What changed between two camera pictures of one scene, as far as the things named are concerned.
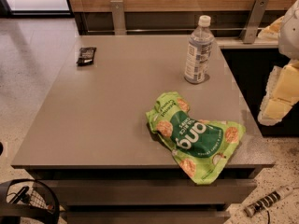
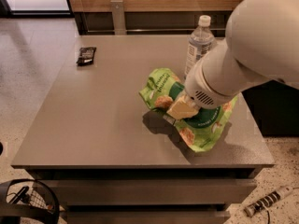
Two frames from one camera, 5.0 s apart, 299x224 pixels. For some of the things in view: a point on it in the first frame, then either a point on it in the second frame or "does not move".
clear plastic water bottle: (199, 52) does not move
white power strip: (254, 208) does not move
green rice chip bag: (200, 147) to (202, 132)
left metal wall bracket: (119, 17) does not move
